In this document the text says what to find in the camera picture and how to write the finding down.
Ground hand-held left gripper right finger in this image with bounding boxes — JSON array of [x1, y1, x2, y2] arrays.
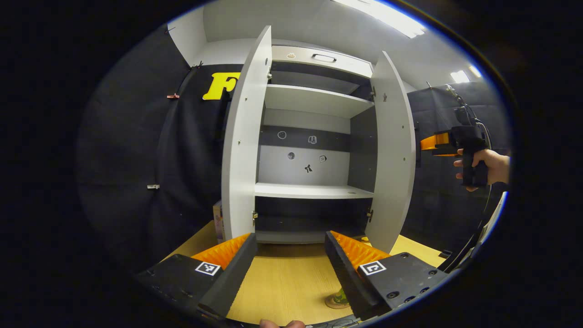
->
[[324, 231, 460, 322]]

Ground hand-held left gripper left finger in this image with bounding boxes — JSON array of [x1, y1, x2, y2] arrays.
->
[[137, 233, 258, 320]]

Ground round wooden coaster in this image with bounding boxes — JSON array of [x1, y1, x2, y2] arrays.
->
[[325, 294, 352, 310]]

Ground white cabinet door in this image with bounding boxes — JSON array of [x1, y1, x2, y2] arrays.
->
[[221, 25, 272, 242], [364, 50, 416, 254]]

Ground white and grey cabinet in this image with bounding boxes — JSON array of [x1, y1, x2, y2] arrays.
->
[[253, 45, 378, 244]]

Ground white cabinet shelf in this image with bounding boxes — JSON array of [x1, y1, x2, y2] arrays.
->
[[264, 84, 375, 119], [255, 182, 375, 200]]

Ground black backdrop cloth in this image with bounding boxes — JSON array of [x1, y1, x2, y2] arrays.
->
[[77, 25, 242, 274], [401, 81, 511, 256]]

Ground purple printed box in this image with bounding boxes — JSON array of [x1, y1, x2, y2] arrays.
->
[[213, 200, 226, 242]]

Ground small ceiling light panel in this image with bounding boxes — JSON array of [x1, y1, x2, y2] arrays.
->
[[450, 65, 482, 84]]

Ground long ceiling light panel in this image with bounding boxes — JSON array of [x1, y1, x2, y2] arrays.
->
[[330, 0, 426, 39]]

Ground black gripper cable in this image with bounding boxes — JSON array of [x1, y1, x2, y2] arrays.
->
[[437, 84, 495, 274]]

